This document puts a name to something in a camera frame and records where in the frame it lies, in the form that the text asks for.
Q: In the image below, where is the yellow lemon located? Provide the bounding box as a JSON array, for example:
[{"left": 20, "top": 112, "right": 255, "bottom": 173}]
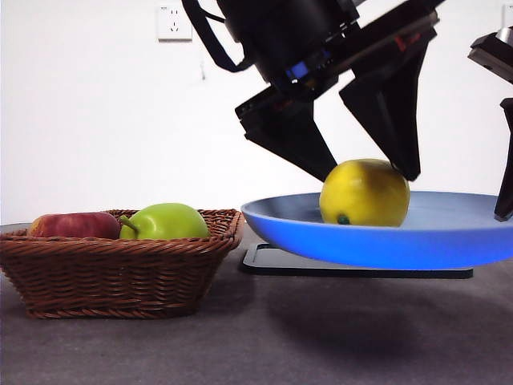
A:
[{"left": 319, "top": 158, "right": 411, "bottom": 228}]

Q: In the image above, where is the blue round plate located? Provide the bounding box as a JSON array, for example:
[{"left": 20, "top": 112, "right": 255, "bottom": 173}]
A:
[{"left": 240, "top": 191, "right": 513, "bottom": 270}]

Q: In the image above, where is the brown wicker basket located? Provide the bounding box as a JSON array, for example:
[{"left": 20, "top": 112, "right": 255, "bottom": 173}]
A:
[{"left": 0, "top": 208, "right": 245, "bottom": 321}]

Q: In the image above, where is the black flat tray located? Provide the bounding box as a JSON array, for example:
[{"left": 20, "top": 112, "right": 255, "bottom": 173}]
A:
[{"left": 239, "top": 242, "right": 475, "bottom": 281}]

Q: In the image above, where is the green apple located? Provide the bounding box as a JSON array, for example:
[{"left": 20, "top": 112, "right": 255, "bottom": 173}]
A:
[{"left": 119, "top": 202, "right": 211, "bottom": 241}]

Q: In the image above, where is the red apple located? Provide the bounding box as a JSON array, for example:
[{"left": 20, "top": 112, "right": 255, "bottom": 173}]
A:
[{"left": 26, "top": 212, "right": 122, "bottom": 241}]

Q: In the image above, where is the white wall socket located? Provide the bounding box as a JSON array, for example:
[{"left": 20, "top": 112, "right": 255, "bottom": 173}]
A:
[
  {"left": 501, "top": 3, "right": 513, "bottom": 40},
  {"left": 156, "top": 3, "right": 193, "bottom": 43}
]

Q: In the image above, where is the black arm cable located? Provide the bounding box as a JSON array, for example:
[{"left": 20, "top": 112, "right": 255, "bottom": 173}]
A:
[{"left": 180, "top": 0, "right": 245, "bottom": 73}]

